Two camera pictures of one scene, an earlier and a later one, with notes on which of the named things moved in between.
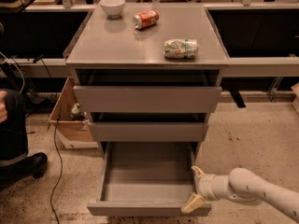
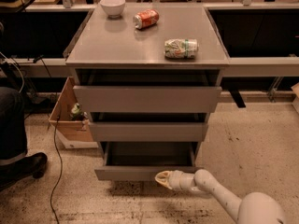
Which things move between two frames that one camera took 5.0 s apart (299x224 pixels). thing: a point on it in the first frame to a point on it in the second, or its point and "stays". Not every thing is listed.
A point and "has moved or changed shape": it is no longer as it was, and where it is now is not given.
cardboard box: x=71 y=133 stays
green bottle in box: x=77 y=113 stays
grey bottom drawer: x=152 y=178 has moved or changed shape
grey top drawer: x=147 y=91 stays
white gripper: x=206 y=186 to x=177 y=179
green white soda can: x=181 y=49 stays
